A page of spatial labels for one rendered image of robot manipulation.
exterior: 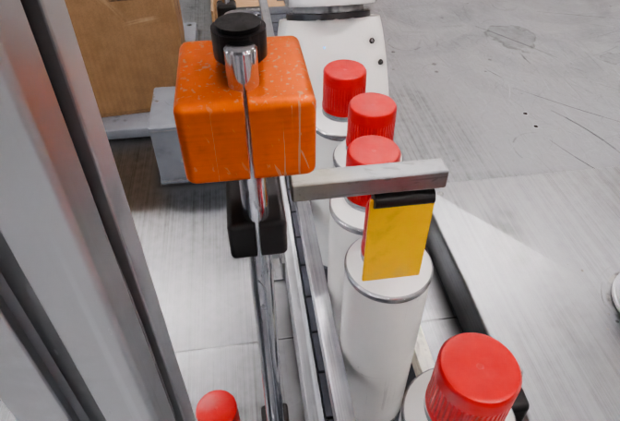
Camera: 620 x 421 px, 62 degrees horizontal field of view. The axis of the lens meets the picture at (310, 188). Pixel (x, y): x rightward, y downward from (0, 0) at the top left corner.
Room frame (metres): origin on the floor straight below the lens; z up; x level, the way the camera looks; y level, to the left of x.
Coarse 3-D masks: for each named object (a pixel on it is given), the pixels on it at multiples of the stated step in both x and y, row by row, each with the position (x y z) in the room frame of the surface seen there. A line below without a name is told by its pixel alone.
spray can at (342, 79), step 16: (336, 64) 0.36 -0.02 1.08; (352, 64) 0.36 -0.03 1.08; (336, 80) 0.34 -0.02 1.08; (352, 80) 0.34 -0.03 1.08; (336, 96) 0.34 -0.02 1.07; (352, 96) 0.34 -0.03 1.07; (320, 112) 0.35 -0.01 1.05; (336, 112) 0.34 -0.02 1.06; (320, 128) 0.34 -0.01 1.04; (336, 128) 0.33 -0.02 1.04; (320, 144) 0.34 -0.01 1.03; (336, 144) 0.33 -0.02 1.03; (320, 160) 0.33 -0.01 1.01; (320, 208) 0.33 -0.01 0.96; (320, 224) 0.33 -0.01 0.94; (320, 240) 0.33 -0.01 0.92
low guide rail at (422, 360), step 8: (416, 344) 0.23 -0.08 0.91; (424, 344) 0.23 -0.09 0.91; (416, 352) 0.22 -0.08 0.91; (424, 352) 0.22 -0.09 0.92; (416, 360) 0.21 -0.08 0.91; (424, 360) 0.21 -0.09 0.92; (432, 360) 0.21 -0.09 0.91; (416, 368) 0.21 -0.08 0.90; (424, 368) 0.21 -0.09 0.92; (416, 376) 0.21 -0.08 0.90
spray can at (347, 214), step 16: (352, 144) 0.26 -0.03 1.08; (368, 144) 0.26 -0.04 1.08; (384, 144) 0.26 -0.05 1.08; (352, 160) 0.24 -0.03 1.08; (368, 160) 0.24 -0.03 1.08; (384, 160) 0.24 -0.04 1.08; (336, 208) 0.25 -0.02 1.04; (352, 208) 0.24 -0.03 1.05; (336, 224) 0.24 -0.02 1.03; (352, 224) 0.23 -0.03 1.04; (336, 240) 0.24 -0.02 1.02; (352, 240) 0.23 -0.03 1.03; (336, 256) 0.24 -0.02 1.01; (336, 272) 0.24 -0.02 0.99; (336, 288) 0.24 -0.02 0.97; (336, 304) 0.24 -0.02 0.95; (336, 320) 0.23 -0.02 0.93
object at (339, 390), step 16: (272, 32) 0.69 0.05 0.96; (304, 208) 0.33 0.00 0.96; (304, 224) 0.31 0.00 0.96; (304, 240) 0.29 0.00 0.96; (304, 256) 0.28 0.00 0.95; (320, 256) 0.28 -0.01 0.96; (320, 272) 0.26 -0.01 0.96; (320, 288) 0.24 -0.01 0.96; (320, 304) 0.23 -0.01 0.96; (320, 320) 0.22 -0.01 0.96; (320, 336) 0.20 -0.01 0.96; (336, 336) 0.20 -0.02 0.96; (336, 352) 0.19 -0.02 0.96; (336, 368) 0.18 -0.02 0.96; (336, 384) 0.17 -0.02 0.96; (336, 400) 0.16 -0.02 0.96; (336, 416) 0.15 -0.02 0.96; (352, 416) 0.15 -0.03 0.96
